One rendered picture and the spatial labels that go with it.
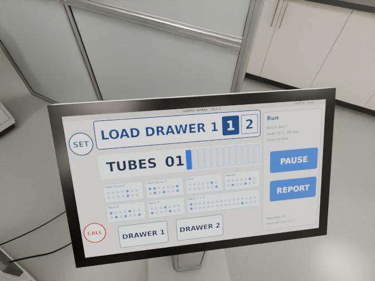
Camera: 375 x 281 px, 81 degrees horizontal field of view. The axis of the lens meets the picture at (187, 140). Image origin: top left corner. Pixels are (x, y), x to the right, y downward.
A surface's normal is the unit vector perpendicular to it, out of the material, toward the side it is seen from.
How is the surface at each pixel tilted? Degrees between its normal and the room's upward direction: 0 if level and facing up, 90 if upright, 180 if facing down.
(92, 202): 50
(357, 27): 90
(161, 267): 5
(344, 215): 0
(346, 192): 0
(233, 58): 90
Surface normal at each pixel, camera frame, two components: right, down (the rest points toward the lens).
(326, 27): -0.47, 0.67
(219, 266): 0.11, -0.64
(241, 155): 0.11, 0.18
